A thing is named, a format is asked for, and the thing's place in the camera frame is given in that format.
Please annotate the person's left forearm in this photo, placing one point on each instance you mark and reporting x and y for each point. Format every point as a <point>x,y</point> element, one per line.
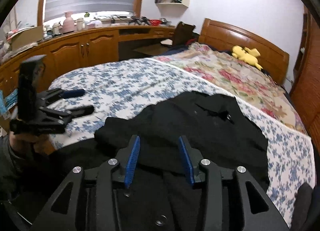
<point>10,166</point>

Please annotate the person's left hand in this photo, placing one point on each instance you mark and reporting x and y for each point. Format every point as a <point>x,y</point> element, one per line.
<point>25,143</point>

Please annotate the flat cardboard box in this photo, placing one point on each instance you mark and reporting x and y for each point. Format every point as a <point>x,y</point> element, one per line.
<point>27,37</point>

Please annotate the wooden desk cabinet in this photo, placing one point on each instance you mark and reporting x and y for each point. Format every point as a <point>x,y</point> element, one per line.
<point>100,46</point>

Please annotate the dark cloth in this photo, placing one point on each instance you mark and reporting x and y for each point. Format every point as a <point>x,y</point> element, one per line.
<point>303,203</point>

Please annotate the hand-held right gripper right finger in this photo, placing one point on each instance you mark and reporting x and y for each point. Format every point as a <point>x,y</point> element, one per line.
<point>186,161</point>

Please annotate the wooden bed headboard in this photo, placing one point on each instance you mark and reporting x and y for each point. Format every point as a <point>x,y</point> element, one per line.
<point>225,36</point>

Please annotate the black mechanical tool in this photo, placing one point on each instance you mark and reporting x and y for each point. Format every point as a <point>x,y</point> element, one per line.
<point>138,20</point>

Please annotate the pink tissue box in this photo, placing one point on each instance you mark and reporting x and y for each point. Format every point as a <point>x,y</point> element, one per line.
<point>95,23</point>

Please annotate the folded white clothes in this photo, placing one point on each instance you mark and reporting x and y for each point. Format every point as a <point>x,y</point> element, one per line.
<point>167,42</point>

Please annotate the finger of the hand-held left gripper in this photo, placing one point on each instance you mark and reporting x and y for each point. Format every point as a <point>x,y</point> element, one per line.
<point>82,111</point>
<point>72,93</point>

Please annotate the yellow plush toy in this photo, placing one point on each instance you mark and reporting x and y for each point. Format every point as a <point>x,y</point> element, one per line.
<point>243,55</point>

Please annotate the black button coat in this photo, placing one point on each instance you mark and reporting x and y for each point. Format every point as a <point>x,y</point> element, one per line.
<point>200,126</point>

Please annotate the navy blue bed cover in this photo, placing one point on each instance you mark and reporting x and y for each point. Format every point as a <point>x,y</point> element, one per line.
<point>177,49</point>

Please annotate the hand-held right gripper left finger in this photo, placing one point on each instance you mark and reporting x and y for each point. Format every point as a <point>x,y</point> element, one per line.
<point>132,158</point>

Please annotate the wooden louvered wardrobe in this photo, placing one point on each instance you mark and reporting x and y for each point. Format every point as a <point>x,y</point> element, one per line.
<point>310,83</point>

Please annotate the white jar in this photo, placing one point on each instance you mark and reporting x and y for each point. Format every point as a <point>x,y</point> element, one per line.
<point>56,29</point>

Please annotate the dark wooden chair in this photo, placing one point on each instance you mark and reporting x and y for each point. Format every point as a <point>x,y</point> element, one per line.
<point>182,33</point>

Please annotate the pink thermos jug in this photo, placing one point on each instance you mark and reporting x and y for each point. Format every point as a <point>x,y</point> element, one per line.
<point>68,23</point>

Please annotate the red floral blanket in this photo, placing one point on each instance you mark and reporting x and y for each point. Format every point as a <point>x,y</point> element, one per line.
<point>237,78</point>

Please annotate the blue floral bed sheet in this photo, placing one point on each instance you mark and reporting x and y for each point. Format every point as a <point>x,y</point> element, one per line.
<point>112,81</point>

